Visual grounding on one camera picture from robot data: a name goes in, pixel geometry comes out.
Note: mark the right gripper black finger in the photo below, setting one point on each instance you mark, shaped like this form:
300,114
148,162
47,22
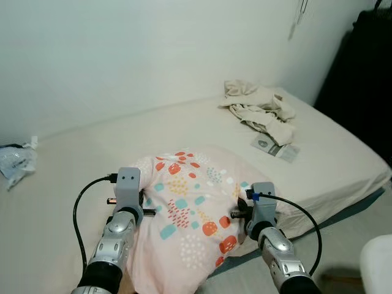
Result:
236,215
244,190

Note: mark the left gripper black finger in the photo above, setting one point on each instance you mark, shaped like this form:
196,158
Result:
149,212
113,200

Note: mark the pink dotted pillow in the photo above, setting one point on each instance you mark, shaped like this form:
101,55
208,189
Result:
190,208

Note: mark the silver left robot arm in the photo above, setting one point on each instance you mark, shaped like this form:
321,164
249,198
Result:
113,245

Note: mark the white plastic chair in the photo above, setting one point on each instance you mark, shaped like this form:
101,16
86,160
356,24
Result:
378,266

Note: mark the grey white paper package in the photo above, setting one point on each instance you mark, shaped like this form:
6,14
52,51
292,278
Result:
278,150

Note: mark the beige bed mattress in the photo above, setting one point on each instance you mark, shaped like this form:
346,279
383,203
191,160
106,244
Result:
110,135

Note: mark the beige crumpled clothes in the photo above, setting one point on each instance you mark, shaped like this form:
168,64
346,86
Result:
260,110

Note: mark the clear plastic bag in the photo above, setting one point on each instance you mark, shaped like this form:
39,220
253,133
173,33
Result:
15,164

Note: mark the black cabinet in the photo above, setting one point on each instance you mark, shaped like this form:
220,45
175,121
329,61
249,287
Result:
361,73

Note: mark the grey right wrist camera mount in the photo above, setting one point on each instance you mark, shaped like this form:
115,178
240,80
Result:
264,205

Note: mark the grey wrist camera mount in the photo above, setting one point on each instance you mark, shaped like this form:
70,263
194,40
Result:
264,205
127,187

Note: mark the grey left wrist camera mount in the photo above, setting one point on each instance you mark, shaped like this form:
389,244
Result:
127,187

